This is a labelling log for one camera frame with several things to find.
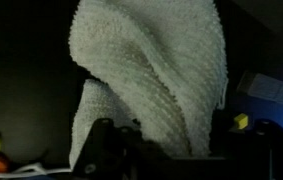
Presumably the small yellow cube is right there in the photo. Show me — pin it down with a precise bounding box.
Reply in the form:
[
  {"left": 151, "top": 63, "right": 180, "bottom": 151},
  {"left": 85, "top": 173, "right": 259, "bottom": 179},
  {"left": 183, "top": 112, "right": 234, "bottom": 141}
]
[{"left": 234, "top": 113, "right": 249, "bottom": 130}]

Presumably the white terry towel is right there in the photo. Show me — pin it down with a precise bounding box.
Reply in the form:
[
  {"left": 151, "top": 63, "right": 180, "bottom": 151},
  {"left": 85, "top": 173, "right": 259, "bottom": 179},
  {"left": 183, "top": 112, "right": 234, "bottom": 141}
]
[{"left": 68, "top": 0, "right": 228, "bottom": 164}]

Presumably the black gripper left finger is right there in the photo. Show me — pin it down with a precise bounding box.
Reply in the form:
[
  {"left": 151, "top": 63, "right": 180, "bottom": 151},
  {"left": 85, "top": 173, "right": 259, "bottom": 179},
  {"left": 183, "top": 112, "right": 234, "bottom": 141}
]
[{"left": 72, "top": 118, "right": 141, "bottom": 180}]

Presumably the white cord loop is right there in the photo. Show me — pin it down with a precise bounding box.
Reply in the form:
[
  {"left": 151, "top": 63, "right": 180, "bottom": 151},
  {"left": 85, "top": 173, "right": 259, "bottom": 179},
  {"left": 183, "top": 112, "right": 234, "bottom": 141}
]
[{"left": 0, "top": 161, "right": 73, "bottom": 179}]

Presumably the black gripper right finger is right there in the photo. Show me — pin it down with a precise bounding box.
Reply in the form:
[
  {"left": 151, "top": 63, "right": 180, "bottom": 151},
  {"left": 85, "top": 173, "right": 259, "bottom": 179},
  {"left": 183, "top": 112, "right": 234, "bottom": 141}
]
[{"left": 214, "top": 119, "right": 283, "bottom": 180}]

